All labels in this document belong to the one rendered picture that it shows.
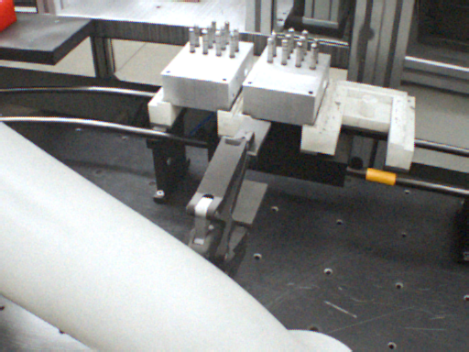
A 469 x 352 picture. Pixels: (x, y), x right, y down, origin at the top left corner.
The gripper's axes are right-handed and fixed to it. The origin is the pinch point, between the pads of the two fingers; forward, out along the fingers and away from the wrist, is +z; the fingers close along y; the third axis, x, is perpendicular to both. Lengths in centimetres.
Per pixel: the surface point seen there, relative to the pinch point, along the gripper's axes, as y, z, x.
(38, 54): 0.0, 18.6, 42.3
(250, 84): 2.5, 13.4, 4.0
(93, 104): -30, 49, 54
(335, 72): -89, 194, 11
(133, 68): -88, 167, 111
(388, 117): -3.8, 21.8, -14.3
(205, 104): -1.3, 13.1, 10.1
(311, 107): 0.8, 13.2, -4.2
